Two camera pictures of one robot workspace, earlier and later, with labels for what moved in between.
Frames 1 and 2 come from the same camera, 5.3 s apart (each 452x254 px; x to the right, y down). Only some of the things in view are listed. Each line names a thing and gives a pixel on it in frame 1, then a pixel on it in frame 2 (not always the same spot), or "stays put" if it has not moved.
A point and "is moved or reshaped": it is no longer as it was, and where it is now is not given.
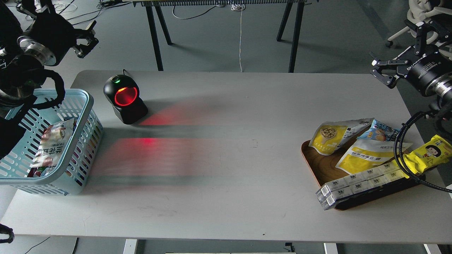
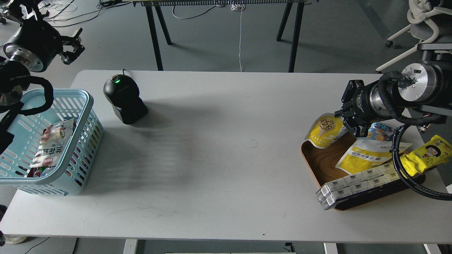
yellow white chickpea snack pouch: x=332 y=135 is moved or reshaped
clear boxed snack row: x=386 y=173 stays put
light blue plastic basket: x=56 y=148 stays put
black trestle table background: x=149 y=4 stays put
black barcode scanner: x=122 y=92 stays put
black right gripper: x=422 y=73 → x=356 y=121
